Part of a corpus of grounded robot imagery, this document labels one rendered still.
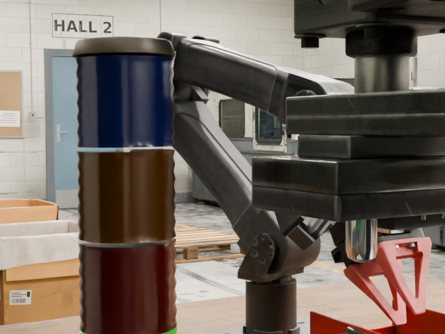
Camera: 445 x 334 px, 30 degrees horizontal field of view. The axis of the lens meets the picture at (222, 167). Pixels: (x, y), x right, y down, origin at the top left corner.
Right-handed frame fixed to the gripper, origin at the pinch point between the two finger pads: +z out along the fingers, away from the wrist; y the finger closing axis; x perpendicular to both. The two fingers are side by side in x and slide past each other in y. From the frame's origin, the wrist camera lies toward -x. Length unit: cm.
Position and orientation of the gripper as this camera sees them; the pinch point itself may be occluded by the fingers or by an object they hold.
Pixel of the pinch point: (407, 311)
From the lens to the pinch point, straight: 89.1
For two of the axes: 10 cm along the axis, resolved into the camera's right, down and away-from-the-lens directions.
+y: 4.1, -4.8, -7.8
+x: 8.7, -0.5, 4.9
